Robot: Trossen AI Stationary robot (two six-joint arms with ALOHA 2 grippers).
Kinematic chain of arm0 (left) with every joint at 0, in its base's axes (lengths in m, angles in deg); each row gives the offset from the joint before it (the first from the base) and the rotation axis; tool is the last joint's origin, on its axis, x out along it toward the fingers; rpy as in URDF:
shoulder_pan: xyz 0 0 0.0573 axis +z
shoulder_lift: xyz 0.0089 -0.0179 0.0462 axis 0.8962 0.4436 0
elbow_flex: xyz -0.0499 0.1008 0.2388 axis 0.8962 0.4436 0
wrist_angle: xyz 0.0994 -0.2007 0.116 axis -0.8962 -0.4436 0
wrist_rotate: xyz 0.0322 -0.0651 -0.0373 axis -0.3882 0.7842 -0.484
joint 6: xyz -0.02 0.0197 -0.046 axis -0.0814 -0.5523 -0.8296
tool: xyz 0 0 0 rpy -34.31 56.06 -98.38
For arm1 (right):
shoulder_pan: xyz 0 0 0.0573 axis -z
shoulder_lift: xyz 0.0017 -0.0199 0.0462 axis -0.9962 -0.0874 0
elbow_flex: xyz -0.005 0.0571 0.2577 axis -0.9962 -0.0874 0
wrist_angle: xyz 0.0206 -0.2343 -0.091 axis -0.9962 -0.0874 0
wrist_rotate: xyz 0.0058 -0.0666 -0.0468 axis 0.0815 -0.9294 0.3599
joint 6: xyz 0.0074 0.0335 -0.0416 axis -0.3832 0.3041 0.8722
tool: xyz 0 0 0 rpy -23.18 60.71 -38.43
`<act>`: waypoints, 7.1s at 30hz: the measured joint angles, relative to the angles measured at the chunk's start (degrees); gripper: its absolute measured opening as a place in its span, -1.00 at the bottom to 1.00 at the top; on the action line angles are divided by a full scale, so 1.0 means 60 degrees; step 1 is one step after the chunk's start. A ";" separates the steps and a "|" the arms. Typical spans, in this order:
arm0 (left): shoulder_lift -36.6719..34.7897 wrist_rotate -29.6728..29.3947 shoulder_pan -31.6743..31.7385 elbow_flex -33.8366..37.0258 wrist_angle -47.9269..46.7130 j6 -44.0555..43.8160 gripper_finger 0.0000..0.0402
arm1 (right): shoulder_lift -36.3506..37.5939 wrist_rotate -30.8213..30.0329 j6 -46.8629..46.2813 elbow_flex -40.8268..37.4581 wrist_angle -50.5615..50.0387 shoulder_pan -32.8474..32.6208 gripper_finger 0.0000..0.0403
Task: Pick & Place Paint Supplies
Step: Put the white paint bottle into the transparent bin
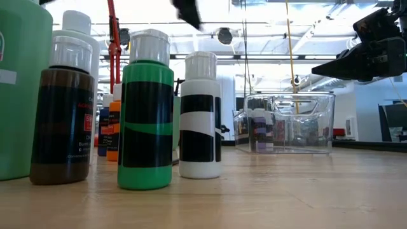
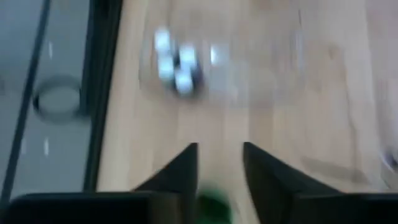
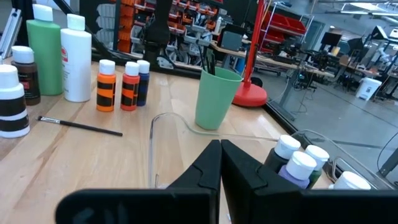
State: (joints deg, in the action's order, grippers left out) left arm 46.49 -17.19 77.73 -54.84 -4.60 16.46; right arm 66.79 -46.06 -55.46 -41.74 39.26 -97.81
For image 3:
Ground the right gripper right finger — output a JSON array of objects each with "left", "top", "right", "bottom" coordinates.
[{"left": 221, "top": 139, "right": 398, "bottom": 224}]

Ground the white waste bin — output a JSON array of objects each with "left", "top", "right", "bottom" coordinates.
[{"left": 355, "top": 77, "right": 383, "bottom": 101}]

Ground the red desk lamp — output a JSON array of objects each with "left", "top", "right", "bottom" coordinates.
[{"left": 232, "top": 0, "right": 269, "bottom": 108}]

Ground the orange paint bottle white cap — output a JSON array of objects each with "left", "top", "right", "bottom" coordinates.
[{"left": 96, "top": 58, "right": 117, "bottom": 113}]

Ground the large green paint bottle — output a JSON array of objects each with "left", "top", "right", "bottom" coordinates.
[{"left": 26, "top": 3, "right": 65, "bottom": 96}]

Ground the blue paint bottle white cap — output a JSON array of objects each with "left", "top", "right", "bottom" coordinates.
[{"left": 136, "top": 59, "right": 151, "bottom": 107}]

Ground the silver aluminium bar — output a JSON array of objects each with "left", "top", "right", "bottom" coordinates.
[{"left": 0, "top": 7, "right": 23, "bottom": 60}]

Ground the grey box device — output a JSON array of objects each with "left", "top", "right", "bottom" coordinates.
[{"left": 220, "top": 30, "right": 244, "bottom": 52}]

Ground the dark green paint bottle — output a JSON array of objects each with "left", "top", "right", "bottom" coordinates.
[{"left": 303, "top": 144, "right": 330, "bottom": 190}]

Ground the purple paint bottle white cap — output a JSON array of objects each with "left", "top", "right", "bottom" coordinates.
[{"left": 277, "top": 151, "right": 318, "bottom": 190}]

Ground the black paint bottle white cap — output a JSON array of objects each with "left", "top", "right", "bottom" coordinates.
[{"left": 264, "top": 134, "right": 302, "bottom": 174}]

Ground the red paint bottle white cap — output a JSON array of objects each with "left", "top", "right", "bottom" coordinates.
[{"left": 120, "top": 61, "right": 141, "bottom": 112}]

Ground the large white paint bottle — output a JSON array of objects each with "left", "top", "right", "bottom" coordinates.
[{"left": 60, "top": 13, "right": 93, "bottom": 103}]

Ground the brown paint bottle white cap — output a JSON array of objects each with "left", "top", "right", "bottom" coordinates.
[{"left": 11, "top": 45, "right": 42, "bottom": 106}]

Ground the red shelf rack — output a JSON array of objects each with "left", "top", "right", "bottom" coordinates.
[{"left": 260, "top": 12, "right": 308, "bottom": 54}]

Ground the parts bin shelf rack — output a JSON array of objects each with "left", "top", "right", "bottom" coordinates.
[{"left": 79, "top": 0, "right": 224, "bottom": 68}]

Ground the black paintbrush silver ferrule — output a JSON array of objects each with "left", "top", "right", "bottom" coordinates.
[
  {"left": 205, "top": 49, "right": 213, "bottom": 75},
  {"left": 37, "top": 115, "right": 124, "bottom": 138}
]

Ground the long wooden workbench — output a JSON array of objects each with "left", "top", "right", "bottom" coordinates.
[{"left": 210, "top": 40, "right": 336, "bottom": 78}]

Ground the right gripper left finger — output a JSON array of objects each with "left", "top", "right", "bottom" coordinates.
[{"left": 55, "top": 139, "right": 223, "bottom": 224}]

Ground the light green plastic cup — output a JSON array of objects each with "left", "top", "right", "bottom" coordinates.
[{"left": 195, "top": 66, "right": 243, "bottom": 131}]

